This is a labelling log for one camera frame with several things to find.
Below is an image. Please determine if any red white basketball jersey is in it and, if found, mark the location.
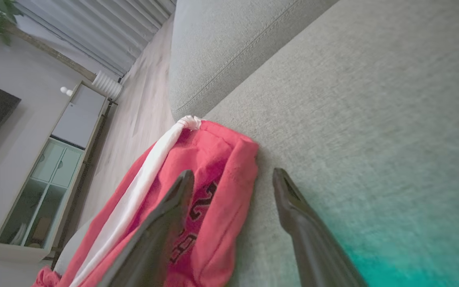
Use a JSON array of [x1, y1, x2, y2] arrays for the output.
[[32, 116, 260, 287]]

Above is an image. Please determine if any white ribbed plant pot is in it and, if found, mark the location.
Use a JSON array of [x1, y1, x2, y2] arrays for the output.
[[92, 71, 124, 101]]

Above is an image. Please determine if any large grey fabric sofa seat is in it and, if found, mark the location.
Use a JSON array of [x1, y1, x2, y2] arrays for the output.
[[54, 0, 459, 287]]

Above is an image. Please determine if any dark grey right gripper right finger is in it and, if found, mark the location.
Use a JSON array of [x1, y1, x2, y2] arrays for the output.
[[272, 167, 369, 287]]

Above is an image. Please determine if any grey pleated curtain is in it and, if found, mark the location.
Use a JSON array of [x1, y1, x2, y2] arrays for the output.
[[14, 0, 178, 78]]

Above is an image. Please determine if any white and green tv cabinet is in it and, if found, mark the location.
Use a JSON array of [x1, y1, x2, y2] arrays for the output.
[[0, 81, 112, 263]]

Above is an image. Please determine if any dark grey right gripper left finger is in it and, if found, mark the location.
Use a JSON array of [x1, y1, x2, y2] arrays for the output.
[[98, 169, 195, 287]]

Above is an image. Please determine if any grey sofa seat cushion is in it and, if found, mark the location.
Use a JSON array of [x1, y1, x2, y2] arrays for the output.
[[169, 0, 339, 120]]

